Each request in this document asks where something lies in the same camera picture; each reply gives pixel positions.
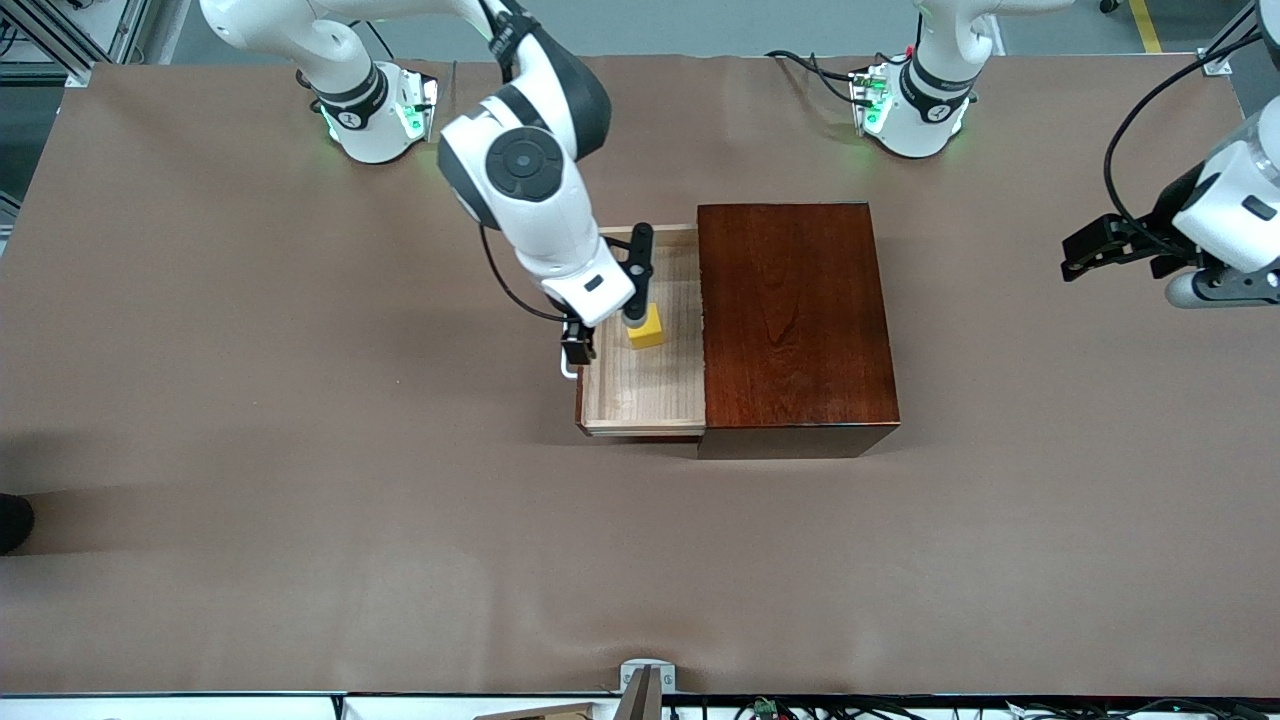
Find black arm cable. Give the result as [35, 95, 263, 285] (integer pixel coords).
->
[1103, 28, 1269, 236]
[478, 222, 571, 324]

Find black rounded object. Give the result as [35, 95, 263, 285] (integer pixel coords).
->
[0, 493, 36, 556]

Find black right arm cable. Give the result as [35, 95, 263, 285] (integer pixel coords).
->
[478, 222, 571, 324]

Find yellow block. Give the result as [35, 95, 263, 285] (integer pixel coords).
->
[627, 303, 667, 350]

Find black right base cable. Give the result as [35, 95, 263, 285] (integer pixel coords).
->
[365, 20, 414, 63]

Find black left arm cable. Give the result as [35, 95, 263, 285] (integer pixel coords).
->
[1103, 28, 1269, 236]

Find black base cable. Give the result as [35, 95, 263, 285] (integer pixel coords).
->
[765, 48, 873, 106]
[365, 20, 414, 63]

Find black left base cable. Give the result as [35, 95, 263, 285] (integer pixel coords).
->
[765, 48, 873, 106]

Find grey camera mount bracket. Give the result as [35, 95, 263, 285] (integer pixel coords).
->
[620, 658, 677, 720]

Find dark brown wooden cabinet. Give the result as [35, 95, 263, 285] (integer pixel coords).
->
[695, 202, 903, 461]

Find brown table cover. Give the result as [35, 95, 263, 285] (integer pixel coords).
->
[0, 52, 1280, 699]

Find wooden drawer with white handle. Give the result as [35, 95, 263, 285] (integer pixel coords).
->
[560, 225, 707, 439]

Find white table edge rail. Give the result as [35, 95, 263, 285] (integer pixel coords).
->
[0, 692, 1280, 720]

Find aluminium frame with pale post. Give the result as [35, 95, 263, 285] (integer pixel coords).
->
[0, 0, 191, 89]

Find aluminium frame profile with bracket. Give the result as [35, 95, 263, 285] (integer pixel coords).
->
[1198, 0, 1280, 77]

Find light wooden board piece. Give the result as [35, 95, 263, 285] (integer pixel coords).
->
[473, 702, 601, 720]

